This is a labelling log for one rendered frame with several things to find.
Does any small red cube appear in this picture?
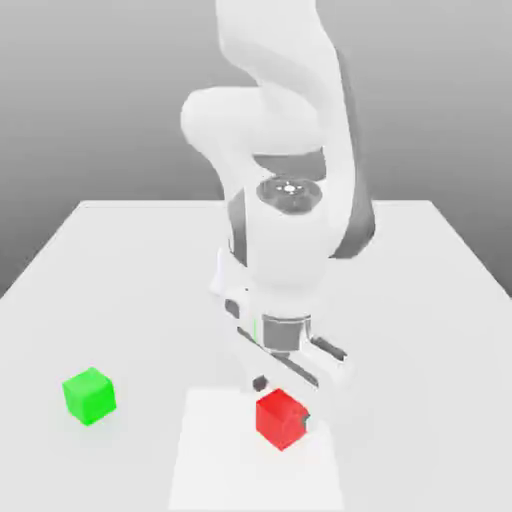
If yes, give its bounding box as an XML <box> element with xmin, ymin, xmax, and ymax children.
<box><xmin>254</xmin><ymin>387</ymin><xmax>311</xmax><ymax>452</ymax></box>

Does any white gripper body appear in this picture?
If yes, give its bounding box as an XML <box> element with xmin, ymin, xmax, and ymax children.
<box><xmin>235</xmin><ymin>325</ymin><xmax>358</xmax><ymax>395</ymax></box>

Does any small green cube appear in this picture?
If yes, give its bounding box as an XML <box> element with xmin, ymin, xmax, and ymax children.
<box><xmin>61</xmin><ymin>366</ymin><xmax>118</xmax><ymax>427</ymax></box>

